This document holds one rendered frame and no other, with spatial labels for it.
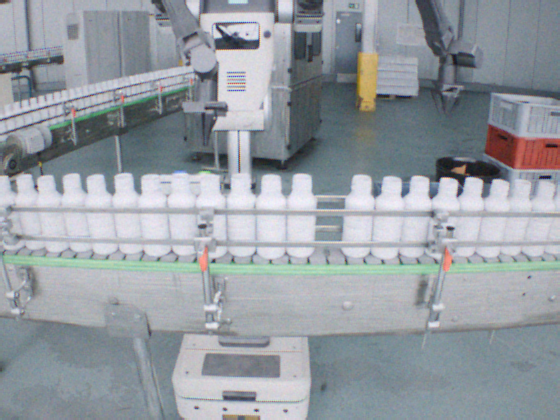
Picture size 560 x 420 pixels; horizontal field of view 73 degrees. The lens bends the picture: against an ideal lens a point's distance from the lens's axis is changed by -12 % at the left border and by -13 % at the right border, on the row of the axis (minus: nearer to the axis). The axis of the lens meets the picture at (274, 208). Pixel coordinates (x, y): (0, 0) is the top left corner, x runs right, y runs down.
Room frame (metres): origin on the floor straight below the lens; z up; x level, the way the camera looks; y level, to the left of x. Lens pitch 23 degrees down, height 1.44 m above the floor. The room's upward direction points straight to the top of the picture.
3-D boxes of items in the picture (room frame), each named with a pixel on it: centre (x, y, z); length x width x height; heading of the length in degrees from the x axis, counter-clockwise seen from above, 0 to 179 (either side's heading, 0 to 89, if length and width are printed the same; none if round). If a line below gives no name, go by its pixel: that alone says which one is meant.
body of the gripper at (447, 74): (1.23, -0.50, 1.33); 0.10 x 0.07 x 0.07; 0
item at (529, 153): (2.72, -1.85, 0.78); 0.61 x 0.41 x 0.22; 96
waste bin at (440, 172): (2.62, -1.30, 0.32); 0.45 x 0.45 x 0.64
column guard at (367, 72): (8.37, -1.77, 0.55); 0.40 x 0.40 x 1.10; 89
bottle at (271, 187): (0.79, 0.01, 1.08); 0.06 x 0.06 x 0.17
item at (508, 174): (2.72, -1.84, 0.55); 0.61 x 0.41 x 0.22; 96
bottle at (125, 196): (0.80, 0.30, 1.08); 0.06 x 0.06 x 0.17
